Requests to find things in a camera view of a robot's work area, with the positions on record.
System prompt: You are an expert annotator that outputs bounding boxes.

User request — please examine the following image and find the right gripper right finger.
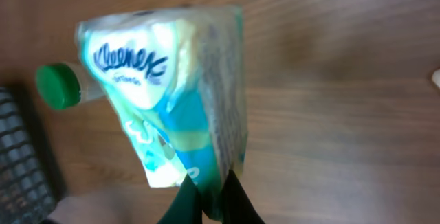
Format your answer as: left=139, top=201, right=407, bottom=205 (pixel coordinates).
left=221, top=170, right=265, bottom=224

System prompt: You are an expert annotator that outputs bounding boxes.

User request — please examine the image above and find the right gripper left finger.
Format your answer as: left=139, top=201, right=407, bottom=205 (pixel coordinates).
left=158, top=175, right=202, bottom=224

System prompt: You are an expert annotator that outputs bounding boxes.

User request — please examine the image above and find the small teal tissue pack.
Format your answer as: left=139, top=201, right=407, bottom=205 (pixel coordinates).
left=76, top=5, right=248, bottom=221

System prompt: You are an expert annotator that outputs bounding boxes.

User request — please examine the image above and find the green lid clear jar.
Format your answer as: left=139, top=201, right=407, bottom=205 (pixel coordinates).
left=35, top=63, right=105, bottom=109

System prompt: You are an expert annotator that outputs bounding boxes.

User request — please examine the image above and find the beige plastic pouch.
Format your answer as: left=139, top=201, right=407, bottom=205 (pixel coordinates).
left=431, top=69, right=440, bottom=89

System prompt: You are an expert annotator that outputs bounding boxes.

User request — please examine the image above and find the grey plastic mesh basket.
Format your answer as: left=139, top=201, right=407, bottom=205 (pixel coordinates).
left=1, top=85, right=66, bottom=224

